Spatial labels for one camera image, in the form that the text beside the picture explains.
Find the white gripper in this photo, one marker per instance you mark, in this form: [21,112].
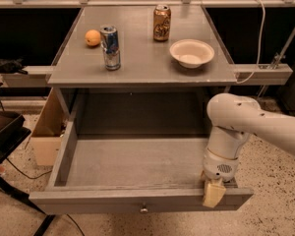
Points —
[218,167]

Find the grey top drawer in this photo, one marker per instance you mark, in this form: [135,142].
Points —
[130,152]

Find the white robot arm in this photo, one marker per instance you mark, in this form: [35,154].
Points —
[234,119]

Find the grey drawer cabinet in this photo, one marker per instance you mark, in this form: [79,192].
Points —
[145,63]

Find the white paper bowl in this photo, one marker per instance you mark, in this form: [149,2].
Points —
[191,53]

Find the black tripod stand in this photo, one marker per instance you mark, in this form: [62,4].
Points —
[44,225]

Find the cardboard box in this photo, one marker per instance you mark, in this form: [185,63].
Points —
[46,136]

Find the gold soda can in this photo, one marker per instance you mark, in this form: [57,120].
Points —
[161,22]

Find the blue silver energy drink can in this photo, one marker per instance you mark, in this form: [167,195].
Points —
[110,47]

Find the orange fruit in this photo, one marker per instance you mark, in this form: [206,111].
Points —
[92,37]

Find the black tray stand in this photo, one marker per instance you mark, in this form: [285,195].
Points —
[12,133]

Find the metal railing frame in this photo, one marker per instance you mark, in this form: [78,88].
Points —
[246,74]

